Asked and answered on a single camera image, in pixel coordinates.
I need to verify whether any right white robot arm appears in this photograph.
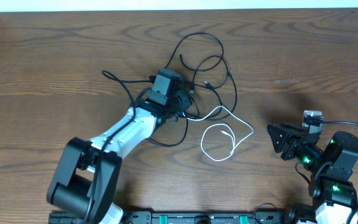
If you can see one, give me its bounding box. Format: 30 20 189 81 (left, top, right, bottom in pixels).
267 123 358 223

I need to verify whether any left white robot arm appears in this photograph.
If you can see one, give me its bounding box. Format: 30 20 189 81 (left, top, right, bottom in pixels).
46 68 191 223

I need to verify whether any left camera black cable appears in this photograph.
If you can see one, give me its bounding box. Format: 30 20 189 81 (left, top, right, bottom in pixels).
85 70 155 224

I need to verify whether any black USB cable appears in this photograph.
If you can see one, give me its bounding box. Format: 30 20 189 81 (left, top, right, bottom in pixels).
146 55 238 147
165 32 225 73

